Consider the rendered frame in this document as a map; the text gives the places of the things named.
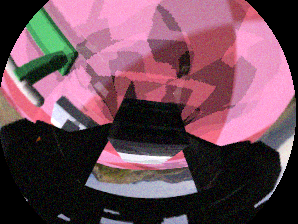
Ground grey pin with red cap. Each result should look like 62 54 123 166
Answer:
5 55 44 108

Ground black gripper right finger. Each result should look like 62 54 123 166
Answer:
182 132 251 192

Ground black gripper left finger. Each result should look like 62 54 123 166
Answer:
36 120 112 185

